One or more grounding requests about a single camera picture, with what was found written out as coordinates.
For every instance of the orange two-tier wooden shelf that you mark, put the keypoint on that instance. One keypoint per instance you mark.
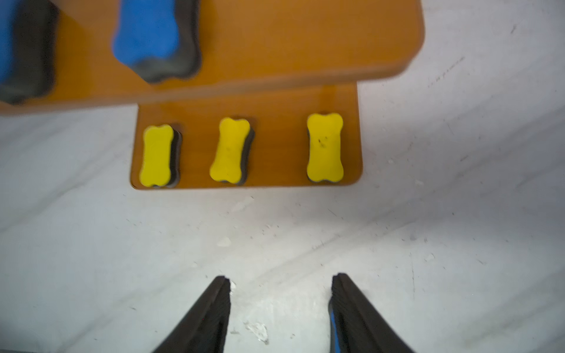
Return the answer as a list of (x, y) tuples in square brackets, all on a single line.
[(273, 63)]

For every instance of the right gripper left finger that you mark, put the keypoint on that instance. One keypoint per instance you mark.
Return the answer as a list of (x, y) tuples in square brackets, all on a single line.
[(204, 328)]

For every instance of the blue eraser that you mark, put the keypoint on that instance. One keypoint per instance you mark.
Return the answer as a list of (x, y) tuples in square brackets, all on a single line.
[(28, 31), (159, 40)]

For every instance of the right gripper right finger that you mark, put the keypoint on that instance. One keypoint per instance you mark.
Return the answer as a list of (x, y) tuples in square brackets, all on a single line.
[(355, 324)]

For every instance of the yellow eraser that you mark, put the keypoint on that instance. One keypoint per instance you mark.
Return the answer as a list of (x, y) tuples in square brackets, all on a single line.
[(324, 163), (232, 152), (160, 167)]

